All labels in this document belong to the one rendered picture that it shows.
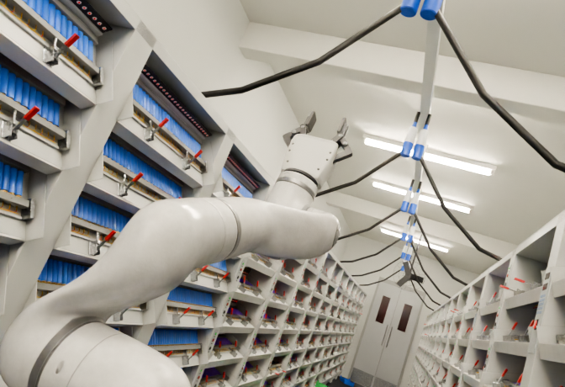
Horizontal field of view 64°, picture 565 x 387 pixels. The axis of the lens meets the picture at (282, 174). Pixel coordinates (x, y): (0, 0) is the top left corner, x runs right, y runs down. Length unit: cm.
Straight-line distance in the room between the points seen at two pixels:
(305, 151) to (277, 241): 26
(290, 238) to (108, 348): 33
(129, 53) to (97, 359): 98
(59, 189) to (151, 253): 80
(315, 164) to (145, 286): 49
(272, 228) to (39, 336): 35
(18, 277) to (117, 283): 81
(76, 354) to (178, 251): 14
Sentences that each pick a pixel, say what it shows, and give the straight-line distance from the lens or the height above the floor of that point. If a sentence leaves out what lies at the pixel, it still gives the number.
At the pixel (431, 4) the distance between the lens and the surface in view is 174.
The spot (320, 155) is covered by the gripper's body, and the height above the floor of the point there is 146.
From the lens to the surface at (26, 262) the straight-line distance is 130.
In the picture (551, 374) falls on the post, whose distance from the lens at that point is 166.
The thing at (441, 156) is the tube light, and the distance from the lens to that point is 452.
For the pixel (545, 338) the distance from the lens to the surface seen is 165.
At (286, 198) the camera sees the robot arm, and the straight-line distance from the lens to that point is 84.
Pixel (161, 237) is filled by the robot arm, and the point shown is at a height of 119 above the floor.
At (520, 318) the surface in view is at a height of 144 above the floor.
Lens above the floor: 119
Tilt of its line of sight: 13 degrees up
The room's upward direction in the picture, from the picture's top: 21 degrees clockwise
